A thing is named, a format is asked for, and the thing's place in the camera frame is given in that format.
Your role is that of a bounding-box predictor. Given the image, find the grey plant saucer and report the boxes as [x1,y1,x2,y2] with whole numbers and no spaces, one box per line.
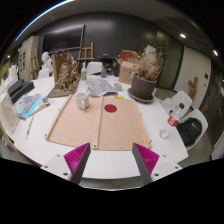
[127,87,156,104]

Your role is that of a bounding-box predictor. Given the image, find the colourful book stack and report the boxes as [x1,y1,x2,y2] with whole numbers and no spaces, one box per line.
[13,93,43,122]

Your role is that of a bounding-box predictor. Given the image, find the grey pot with dried plant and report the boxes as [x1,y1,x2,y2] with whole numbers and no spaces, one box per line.
[130,44,166,101]

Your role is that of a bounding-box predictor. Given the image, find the red box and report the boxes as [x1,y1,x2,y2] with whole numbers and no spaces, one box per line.
[120,49,139,62]

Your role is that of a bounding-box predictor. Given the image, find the beige wooden drawing board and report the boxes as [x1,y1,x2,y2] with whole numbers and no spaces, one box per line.
[44,94,153,152]

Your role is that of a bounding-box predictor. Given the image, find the red and wood marker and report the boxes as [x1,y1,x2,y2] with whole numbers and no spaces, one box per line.
[30,101,54,118]

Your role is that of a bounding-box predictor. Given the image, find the small clear glass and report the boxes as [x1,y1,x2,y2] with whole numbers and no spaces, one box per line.
[159,128,170,139]

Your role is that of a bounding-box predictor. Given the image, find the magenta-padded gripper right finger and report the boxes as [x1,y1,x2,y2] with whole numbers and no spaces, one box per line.
[131,142,184,186]

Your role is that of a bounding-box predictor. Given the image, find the white bottle with green label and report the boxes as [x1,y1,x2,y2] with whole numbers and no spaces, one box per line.
[80,62,88,81]

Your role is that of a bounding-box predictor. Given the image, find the white plaster bust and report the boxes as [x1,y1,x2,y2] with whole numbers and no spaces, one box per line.
[40,51,54,73]

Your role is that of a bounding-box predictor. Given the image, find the white ceramic mug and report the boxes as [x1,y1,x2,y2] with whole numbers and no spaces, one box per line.
[75,92,90,111]

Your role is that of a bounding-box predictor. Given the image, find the clear bottle with red label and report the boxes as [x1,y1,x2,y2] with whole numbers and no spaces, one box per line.
[167,103,185,128]

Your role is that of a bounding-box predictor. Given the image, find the black wall screen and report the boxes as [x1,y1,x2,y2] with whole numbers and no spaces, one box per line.
[41,24,86,54]

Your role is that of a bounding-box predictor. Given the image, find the brown cardboard box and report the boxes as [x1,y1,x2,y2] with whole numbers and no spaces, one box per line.
[118,59,139,85]

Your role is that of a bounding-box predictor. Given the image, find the black flat box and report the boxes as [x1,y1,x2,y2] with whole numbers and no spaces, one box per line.
[7,79,35,104]

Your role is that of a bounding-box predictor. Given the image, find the wooden figure statue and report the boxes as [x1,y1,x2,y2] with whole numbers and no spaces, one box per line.
[187,76,199,101]

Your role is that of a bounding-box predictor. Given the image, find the wooden easel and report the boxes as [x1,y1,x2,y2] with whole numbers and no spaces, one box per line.
[76,42,95,69]

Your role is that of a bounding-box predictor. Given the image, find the thin wooden brush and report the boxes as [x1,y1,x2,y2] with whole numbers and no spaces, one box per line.
[25,114,35,140]

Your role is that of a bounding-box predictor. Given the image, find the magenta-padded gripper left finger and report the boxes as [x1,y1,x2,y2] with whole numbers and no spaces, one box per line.
[40,142,92,186]

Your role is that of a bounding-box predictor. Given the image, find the flat round red coaster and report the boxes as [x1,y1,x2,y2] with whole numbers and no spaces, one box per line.
[103,103,118,114]

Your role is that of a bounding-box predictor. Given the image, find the long ceiling light panel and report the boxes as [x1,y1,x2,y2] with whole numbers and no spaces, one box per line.
[14,0,74,42]

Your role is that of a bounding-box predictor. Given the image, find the white plaster torso statue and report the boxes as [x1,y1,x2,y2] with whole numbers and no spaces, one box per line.
[144,44,157,58]

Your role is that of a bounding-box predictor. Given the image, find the white plastic chair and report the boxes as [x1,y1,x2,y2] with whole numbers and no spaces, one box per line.
[86,61,104,76]
[179,108,209,151]
[162,90,193,118]

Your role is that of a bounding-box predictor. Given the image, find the printed newspaper sheets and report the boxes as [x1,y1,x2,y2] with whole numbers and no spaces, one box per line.
[84,75,118,97]

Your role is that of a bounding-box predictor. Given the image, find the black backpack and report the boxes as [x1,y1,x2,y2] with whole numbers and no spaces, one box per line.
[175,117,203,147]

